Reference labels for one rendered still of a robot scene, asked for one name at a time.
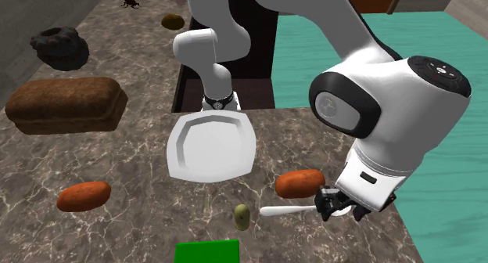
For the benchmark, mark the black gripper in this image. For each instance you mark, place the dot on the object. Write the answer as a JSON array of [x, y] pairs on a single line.
[[331, 203]]

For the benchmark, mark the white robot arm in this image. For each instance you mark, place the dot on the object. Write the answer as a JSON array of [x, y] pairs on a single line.
[[396, 102]]

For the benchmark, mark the orange sweet potato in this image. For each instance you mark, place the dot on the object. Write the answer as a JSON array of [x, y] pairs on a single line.
[[84, 196], [299, 184]]

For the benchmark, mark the white spoon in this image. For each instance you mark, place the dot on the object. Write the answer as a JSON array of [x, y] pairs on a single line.
[[284, 210]]

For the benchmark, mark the white square plate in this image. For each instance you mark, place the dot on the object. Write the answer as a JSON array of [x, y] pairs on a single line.
[[213, 149]]

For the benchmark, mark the green block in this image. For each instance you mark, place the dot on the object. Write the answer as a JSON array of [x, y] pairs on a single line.
[[207, 252]]

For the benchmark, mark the dark robot stand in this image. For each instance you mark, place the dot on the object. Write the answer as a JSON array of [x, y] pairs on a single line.
[[259, 48]]

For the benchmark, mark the olive brown potato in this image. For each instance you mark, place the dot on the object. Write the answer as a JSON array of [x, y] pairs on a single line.
[[172, 21]]

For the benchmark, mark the black beetle figure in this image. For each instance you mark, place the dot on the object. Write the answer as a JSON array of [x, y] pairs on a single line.
[[130, 2]]

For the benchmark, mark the brown bread loaf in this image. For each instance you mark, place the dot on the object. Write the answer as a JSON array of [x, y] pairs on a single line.
[[64, 104]]

